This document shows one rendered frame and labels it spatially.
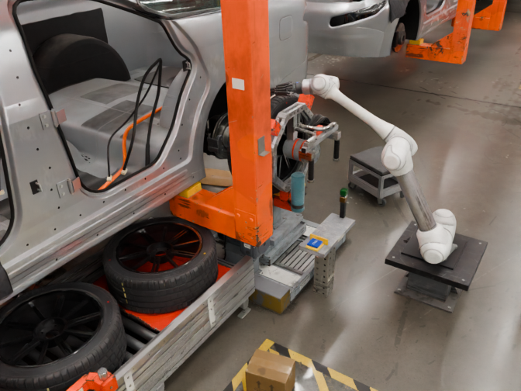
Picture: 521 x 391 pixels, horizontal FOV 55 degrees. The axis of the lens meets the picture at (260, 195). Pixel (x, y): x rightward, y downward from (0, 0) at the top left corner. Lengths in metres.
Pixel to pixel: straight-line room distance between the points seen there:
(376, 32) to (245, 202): 3.22
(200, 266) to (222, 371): 0.59
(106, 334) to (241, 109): 1.25
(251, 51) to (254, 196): 0.77
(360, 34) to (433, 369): 3.55
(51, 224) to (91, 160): 1.04
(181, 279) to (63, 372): 0.76
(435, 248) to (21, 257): 2.11
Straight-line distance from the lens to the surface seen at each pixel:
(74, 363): 2.45
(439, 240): 3.00
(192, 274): 2.79
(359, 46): 5.54
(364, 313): 3.26
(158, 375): 2.71
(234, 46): 2.44
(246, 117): 2.51
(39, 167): 2.37
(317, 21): 5.53
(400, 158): 2.75
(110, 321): 2.59
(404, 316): 3.29
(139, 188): 2.77
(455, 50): 6.44
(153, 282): 2.76
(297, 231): 3.63
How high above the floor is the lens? 2.23
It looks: 30 degrees down
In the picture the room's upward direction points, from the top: 2 degrees counter-clockwise
